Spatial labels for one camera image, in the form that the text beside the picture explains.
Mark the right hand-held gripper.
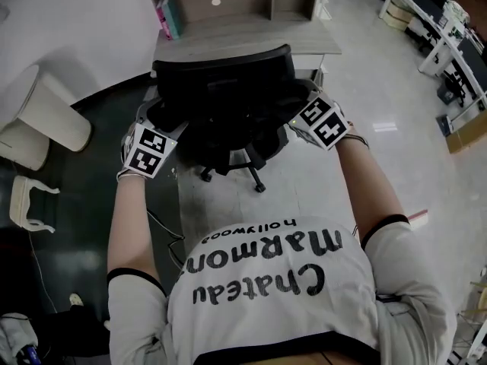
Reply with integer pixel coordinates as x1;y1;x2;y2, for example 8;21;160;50
288;82;352;152

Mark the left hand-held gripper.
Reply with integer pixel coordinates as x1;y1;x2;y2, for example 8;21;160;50
119;99;189;179

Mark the black office chair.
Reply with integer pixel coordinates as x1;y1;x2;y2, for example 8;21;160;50
146;43;325;194

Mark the person's left forearm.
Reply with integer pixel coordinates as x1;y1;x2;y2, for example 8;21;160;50
107;172;161;278

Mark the person's right forearm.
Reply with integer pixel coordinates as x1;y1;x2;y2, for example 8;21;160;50
333;122;409;243

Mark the wooden desk with shelves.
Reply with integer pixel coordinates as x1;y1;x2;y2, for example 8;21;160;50
142;0;343;80

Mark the black swivel chair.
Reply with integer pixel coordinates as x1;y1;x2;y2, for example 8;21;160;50
442;69;468;108

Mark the long white office desk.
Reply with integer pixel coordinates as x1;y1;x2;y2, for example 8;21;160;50
376;0;487;125

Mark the dark wrist band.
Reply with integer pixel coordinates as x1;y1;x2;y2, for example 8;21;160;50
343;134;371;150

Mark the white cylindrical appliance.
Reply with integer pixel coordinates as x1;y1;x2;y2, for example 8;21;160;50
0;63;93;172

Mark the beige storage box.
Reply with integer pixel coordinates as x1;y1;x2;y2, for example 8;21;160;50
383;0;416;32

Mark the white plastic stool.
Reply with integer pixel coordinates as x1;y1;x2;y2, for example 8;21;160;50
8;175;62;234

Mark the pink book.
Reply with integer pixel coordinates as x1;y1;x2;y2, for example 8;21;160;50
155;0;171;38

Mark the teal book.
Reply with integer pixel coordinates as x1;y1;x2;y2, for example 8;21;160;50
162;0;183;41

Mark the brown cardboard box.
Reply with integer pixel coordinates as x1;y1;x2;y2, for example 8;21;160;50
444;109;487;155

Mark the white printed t-shirt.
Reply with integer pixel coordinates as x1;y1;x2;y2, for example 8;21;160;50
106;214;457;365

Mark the white bag with blue item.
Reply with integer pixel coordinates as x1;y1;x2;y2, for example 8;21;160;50
0;311;43;365

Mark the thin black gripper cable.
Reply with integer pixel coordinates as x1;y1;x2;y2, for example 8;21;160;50
145;208;187;270

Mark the thin white floor cable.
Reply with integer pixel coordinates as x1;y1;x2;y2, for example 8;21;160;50
26;230;59;315

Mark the white wire rack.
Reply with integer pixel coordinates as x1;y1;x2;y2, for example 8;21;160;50
452;266;487;365

